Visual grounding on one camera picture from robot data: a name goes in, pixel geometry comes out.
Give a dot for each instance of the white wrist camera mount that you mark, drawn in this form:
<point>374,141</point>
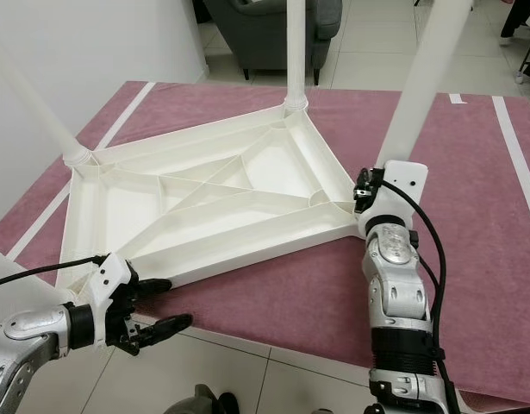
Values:
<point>114,280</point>
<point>407,181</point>

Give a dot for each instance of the clothes rack with garments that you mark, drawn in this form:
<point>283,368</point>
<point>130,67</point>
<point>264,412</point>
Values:
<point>525,39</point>

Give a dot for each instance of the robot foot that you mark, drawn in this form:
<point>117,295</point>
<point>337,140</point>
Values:
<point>200,401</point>
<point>322,410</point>

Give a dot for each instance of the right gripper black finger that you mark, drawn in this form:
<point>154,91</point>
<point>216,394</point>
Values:
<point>364,178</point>

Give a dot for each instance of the dark grey armchair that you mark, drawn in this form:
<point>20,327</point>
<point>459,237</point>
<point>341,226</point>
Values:
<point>264,39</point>

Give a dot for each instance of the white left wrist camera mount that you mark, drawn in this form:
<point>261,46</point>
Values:
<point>114,280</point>

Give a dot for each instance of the short white tape piece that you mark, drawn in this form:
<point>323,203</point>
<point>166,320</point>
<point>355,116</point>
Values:
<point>457,98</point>

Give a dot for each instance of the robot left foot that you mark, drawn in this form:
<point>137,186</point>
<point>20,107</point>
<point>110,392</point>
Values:
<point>200,401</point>

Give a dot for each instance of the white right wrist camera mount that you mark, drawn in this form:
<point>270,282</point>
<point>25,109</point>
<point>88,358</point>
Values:
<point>407,181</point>

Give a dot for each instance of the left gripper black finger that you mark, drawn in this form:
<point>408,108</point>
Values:
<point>152,286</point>
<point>168,329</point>

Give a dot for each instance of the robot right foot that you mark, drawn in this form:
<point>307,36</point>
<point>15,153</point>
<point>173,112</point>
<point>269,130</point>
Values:
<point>322,410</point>

